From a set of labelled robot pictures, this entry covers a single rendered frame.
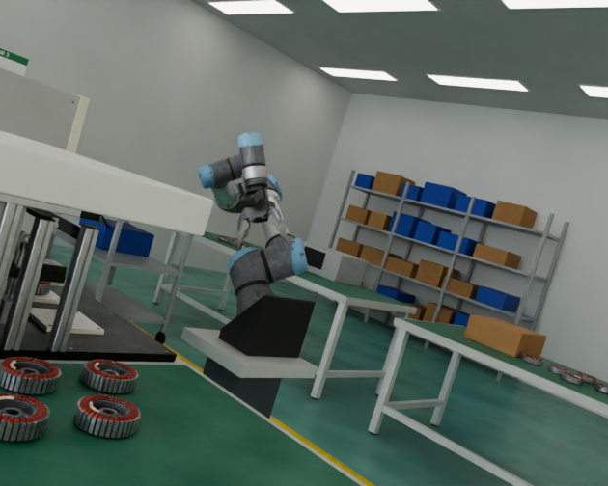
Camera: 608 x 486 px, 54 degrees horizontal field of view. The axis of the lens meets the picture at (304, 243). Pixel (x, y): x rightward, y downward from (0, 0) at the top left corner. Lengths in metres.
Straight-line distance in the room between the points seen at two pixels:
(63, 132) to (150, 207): 0.94
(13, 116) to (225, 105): 7.11
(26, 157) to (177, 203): 0.13
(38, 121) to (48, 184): 0.95
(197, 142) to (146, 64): 1.22
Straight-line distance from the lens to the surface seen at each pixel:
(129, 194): 0.50
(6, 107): 1.40
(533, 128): 8.36
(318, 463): 1.26
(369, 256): 8.47
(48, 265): 1.55
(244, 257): 1.98
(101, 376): 1.30
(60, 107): 1.43
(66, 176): 0.48
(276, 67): 8.97
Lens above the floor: 1.22
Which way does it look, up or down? 3 degrees down
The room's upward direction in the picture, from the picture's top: 17 degrees clockwise
